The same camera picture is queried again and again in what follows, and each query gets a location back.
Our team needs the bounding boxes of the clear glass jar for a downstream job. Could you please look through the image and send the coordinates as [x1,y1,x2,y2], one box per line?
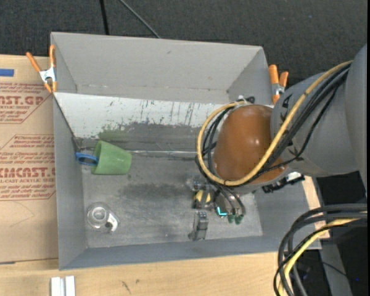
[86,202,121,234]

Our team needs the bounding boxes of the brown cardboard board red print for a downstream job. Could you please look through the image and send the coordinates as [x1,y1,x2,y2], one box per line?
[0,53,60,265]

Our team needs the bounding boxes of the blue ring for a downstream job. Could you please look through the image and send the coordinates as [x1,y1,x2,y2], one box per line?
[75,152,99,167]

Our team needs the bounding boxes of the yellow and black small object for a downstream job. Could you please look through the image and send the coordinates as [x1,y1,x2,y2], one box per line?
[192,190,216,210]

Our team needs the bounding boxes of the grey metal bin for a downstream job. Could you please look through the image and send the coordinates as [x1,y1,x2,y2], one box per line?
[50,31,323,271]

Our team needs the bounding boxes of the green cup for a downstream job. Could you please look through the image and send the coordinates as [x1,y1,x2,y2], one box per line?
[91,139,133,176]

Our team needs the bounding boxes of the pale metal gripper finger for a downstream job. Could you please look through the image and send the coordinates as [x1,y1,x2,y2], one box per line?
[191,176,208,194]
[187,210,210,242]

